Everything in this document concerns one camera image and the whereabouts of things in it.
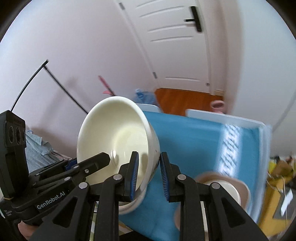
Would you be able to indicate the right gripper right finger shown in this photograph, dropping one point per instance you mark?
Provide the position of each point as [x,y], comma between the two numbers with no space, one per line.
[207,212]

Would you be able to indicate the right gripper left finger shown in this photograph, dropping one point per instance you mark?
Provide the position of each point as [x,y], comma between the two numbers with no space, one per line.
[72,218]

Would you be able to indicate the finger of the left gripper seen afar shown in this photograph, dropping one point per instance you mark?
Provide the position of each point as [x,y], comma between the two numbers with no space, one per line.
[69,168]

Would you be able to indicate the pink square handled dish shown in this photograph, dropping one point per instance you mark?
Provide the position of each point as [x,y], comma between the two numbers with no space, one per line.
[238,190]

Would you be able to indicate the cream round bowl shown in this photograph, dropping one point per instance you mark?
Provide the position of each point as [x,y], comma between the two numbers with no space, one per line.
[117,126]

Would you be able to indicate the grey blue clothing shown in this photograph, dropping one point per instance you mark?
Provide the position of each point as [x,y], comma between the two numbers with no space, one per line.
[40,153]

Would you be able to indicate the yellow cardboard box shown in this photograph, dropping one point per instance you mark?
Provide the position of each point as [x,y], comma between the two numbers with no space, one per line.
[278,210]

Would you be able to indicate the blue tablecloth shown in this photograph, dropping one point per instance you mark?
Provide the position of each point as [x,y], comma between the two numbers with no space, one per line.
[154,218]

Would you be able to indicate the pink broom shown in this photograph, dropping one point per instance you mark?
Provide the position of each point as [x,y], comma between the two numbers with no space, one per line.
[108,90]

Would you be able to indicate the black clothes rack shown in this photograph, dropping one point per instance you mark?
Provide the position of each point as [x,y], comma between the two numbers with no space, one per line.
[45,83]

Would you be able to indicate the blue plastic bag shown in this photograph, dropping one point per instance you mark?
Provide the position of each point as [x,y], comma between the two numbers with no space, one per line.
[145,97]

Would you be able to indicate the pink slipper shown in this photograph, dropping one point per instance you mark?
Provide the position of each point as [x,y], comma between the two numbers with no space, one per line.
[217,106]

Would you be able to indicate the white door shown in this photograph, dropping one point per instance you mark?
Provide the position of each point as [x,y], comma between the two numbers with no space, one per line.
[178,56]

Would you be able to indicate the black door handle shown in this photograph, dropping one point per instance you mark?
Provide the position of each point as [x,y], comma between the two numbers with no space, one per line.
[195,19]

